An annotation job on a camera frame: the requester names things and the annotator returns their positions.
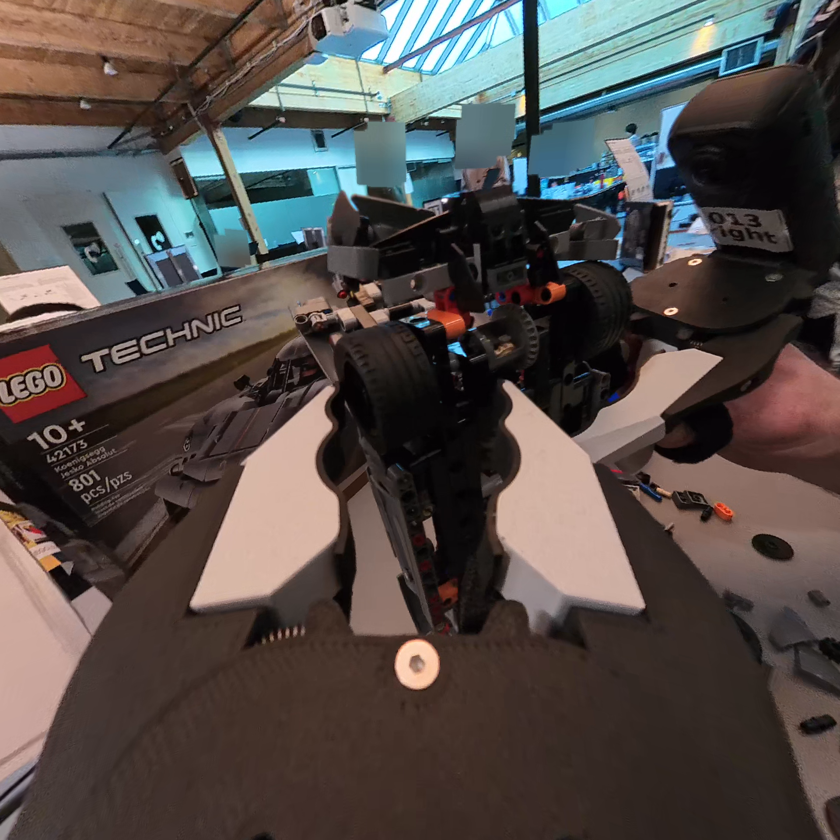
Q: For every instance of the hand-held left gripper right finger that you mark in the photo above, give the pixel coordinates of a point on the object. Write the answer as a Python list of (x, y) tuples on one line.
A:
[(564, 525)]

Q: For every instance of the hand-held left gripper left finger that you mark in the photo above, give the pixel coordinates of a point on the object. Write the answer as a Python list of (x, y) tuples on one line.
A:
[(275, 525)]

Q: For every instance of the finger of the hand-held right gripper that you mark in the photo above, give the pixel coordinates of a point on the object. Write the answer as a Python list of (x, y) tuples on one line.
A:
[(643, 407)]

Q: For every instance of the grey lego car chassis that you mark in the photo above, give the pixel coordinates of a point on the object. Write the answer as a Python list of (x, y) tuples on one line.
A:
[(426, 367)]

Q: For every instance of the orange lego connector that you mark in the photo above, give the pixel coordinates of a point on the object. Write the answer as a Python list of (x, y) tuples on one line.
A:
[(724, 511)]

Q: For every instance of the dark lego set box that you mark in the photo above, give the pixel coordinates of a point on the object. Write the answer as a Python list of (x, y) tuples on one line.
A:
[(164, 394)]

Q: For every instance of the black round lego disc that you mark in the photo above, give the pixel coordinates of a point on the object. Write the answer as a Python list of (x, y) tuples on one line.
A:
[(772, 546)]

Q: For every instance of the colourful lego leaflet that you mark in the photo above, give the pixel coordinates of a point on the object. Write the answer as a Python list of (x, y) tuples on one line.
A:
[(29, 535)]

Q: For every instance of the scattered loose lego pieces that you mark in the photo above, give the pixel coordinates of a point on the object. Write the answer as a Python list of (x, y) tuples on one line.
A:
[(791, 630)]

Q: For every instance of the person's right hand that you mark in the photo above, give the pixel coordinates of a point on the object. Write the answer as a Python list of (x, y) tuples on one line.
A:
[(787, 426)]

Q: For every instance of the dark upright box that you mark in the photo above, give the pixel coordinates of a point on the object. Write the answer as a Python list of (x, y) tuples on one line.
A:
[(646, 236)]

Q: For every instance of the white sign board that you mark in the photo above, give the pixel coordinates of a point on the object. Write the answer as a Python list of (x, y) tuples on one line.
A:
[(630, 170)]

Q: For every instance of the ceiling air vent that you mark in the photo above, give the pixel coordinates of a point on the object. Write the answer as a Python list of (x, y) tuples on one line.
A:
[(741, 58)]

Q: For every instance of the black vertical pole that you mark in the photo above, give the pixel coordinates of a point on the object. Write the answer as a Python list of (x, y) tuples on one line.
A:
[(531, 79)]

